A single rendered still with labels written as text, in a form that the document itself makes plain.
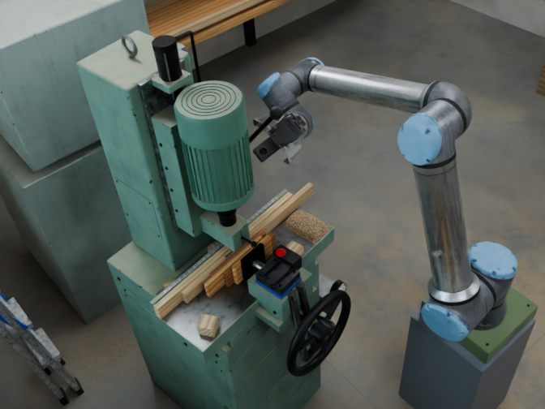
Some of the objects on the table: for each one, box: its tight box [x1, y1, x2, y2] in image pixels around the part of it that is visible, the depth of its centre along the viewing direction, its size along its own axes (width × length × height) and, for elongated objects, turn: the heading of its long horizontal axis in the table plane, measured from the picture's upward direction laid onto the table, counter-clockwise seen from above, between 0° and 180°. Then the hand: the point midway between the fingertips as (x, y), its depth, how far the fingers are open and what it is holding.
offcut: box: [197, 314, 219, 338], centre depth 177 cm, size 4×5×4 cm
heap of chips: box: [281, 209, 331, 244], centre depth 203 cm, size 9×14×4 cm, turn 52°
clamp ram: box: [240, 243, 266, 281], centre depth 187 cm, size 9×8×9 cm
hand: (268, 143), depth 169 cm, fingers open, 14 cm apart
